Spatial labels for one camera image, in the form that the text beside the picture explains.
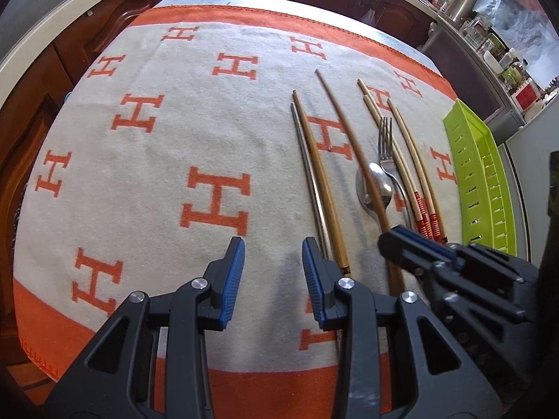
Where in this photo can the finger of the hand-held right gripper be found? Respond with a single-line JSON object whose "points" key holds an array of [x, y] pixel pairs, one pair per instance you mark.
{"points": [[406, 253], [428, 242]]}

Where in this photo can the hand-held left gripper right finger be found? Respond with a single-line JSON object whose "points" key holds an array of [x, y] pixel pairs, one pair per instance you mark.
{"points": [[314, 283]]}

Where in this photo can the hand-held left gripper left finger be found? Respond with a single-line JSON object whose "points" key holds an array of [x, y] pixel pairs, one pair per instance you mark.
{"points": [[231, 283]]}

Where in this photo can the medium steel spoon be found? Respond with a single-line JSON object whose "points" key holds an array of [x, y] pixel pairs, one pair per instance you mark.
{"points": [[366, 190]]}

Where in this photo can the green plastic utensil tray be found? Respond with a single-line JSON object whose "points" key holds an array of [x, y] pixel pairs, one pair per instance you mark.
{"points": [[474, 174]]}

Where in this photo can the steel fork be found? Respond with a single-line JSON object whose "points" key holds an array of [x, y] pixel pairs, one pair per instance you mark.
{"points": [[386, 157]]}

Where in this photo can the steel chopstick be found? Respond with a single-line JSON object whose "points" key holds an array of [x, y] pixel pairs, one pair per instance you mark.
{"points": [[307, 170]]}

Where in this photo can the orange and beige printed blanket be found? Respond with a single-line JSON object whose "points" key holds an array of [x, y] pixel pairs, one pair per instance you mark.
{"points": [[131, 192]]}

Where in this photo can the grey refrigerator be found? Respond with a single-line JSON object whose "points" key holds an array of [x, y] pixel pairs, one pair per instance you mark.
{"points": [[530, 139]]}

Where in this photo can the dark steel-framed cabinet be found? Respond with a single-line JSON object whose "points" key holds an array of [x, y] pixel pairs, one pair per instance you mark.
{"points": [[467, 74]]}

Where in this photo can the red box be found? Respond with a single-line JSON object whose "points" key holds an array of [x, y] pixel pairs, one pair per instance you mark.
{"points": [[526, 95]]}

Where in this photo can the row of jars and bottles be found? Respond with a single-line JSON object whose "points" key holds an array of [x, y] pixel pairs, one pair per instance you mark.
{"points": [[493, 48]]}

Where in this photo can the steel electric kettle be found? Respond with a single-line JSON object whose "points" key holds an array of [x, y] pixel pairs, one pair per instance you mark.
{"points": [[463, 0]]}

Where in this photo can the cream kitchen countertop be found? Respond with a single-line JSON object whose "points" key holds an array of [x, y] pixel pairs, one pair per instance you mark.
{"points": [[65, 26]]}

